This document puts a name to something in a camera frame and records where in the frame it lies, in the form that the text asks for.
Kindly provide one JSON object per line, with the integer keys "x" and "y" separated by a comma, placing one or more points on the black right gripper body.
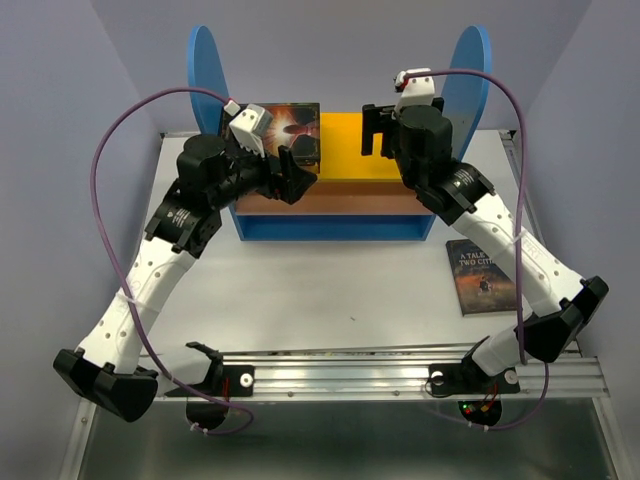
{"x": 404, "y": 163}

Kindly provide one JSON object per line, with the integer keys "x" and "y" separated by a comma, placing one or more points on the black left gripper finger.
{"x": 299, "y": 181}
{"x": 286, "y": 162}

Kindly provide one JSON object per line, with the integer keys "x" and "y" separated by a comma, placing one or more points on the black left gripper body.
{"x": 248, "y": 174}

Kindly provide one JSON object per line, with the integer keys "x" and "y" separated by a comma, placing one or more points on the Three Days to See book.
{"x": 295, "y": 126}

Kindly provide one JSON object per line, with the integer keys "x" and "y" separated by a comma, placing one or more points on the Tale of Two Cities book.
{"x": 481, "y": 286}

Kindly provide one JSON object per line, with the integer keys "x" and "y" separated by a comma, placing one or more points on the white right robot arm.
{"x": 562, "y": 301}

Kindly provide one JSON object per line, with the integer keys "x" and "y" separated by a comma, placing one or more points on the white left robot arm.
{"x": 104, "y": 368}

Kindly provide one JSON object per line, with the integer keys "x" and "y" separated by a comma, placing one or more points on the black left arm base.
{"x": 223, "y": 417}

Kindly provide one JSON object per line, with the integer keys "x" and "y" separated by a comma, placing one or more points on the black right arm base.
{"x": 479, "y": 401}

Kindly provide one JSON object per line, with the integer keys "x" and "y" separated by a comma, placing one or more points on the blue yellow wooden bookshelf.
{"x": 356, "y": 198}

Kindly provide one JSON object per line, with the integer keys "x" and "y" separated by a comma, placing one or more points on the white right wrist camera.
{"x": 415, "y": 86}

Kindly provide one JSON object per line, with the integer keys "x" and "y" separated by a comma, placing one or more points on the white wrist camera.
{"x": 415, "y": 86}
{"x": 248, "y": 125}

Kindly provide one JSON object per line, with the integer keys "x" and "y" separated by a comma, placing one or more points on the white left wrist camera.
{"x": 248, "y": 125}

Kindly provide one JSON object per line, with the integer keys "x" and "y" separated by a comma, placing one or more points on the aluminium mounting rail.
{"x": 408, "y": 374}

